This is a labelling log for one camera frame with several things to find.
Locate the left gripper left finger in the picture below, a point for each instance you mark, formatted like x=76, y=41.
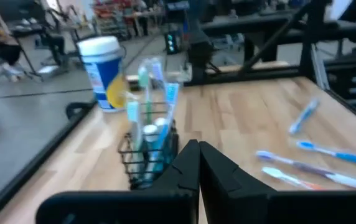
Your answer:
x=184, y=174

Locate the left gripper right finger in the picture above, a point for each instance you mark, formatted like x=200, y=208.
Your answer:
x=227, y=193

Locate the orange toothbrush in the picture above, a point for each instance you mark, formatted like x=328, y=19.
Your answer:
x=290, y=180

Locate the blue toothbrush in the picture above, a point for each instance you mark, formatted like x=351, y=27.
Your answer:
x=343, y=155
x=304, y=115
x=170, y=105

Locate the purple toothbrush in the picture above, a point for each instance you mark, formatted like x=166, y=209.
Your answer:
x=315, y=169

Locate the black aluminium frame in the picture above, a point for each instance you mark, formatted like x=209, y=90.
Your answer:
x=311, y=37

